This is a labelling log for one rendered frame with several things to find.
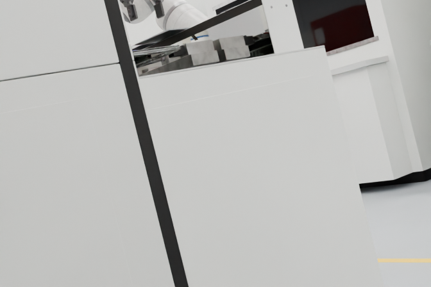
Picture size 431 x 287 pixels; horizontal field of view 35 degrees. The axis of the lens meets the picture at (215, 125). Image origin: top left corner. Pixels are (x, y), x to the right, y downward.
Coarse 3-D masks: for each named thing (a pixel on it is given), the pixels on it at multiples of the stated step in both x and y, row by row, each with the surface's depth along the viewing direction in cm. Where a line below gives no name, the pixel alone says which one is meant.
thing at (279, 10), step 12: (264, 0) 150; (276, 0) 152; (288, 0) 154; (276, 12) 151; (288, 12) 153; (276, 24) 151; (288, 24) 153; (276, 36) 150; (288, 36) 152; (300, 36) 155; (276, 48) 150; (288, 48) 152; (300, 48) 154
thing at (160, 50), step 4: (152, 48) 148; (156, 48) 149; (160, 48) 149; (164, 48) 150; (168, 48) 150; (172, 48) 151; (176, 48) 152; (136, 52) 145; (140, 52) 146; (144, 52) 146; (148, 52) 147; (152, 52) 148; (156, 52) 149; (160, 52) 149; (164, 52) 150; (168, 52) 151; (136, 56) 146
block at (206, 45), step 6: (192, 42) 159; (198, 42) 160; (204, 42) 161; (210, 42) 162; (186, 48) 158; (192, 48) 159; (198, 48) 160; (204, 48) 161; (210, 48) 162; (186, 54) 158
